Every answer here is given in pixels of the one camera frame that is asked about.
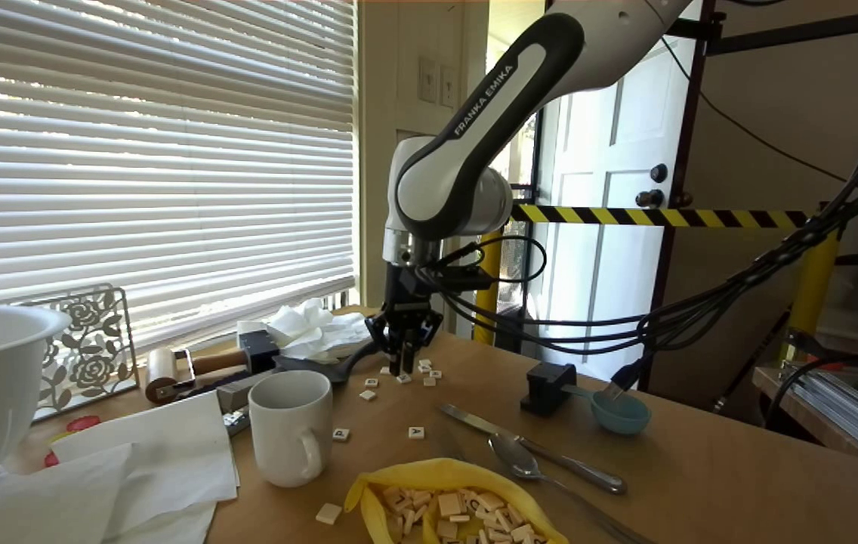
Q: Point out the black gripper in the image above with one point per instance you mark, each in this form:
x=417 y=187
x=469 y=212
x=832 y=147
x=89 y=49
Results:
x=405 y=320

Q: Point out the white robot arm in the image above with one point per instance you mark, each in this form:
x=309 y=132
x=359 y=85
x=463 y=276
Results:
x=441 y=187

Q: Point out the letter tile table centre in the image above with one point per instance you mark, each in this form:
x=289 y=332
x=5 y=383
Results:
x=415 y=435

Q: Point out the letter tile near mug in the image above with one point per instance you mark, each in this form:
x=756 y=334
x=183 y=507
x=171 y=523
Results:
x=338 y=435

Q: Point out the yellow bag of letter tiles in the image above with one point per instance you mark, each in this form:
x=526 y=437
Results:
x=448 y=503

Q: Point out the letter tile near bag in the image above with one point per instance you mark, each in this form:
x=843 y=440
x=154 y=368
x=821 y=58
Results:
x=327 y=516

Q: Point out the white ceramic mug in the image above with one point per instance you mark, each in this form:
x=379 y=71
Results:
x=291 y=426

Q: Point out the black small box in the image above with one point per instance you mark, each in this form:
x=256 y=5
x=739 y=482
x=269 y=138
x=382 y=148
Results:
x=256 y=349

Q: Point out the metal spoon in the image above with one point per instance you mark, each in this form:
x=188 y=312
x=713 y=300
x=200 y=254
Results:
x=523 y=468

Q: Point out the metal table knife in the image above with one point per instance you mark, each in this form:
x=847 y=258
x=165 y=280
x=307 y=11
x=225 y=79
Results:
x=569 y=465

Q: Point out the blue measuring scoop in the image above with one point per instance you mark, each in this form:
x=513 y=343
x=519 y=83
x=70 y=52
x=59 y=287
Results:
x=614 y=408

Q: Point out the wooden rolling stamp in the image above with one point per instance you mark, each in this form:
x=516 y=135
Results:
x=183 y=374

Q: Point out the white paper napkin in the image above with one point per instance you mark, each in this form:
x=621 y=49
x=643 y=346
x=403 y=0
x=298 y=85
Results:
x=143 y=479

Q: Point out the white door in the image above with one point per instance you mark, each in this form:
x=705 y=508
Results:
x=607 y=148

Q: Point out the ornate silver napkin holder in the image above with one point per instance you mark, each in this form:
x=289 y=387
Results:
x=91 y=358

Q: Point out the red yellow small lids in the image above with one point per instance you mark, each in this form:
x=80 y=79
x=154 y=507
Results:
x=70 y=426

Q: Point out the yellow black striped barrier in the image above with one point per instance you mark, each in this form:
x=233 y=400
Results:
x=679 y=323

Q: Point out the black block on scoop handle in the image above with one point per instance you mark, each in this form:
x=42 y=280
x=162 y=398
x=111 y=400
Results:
x=549 y=387

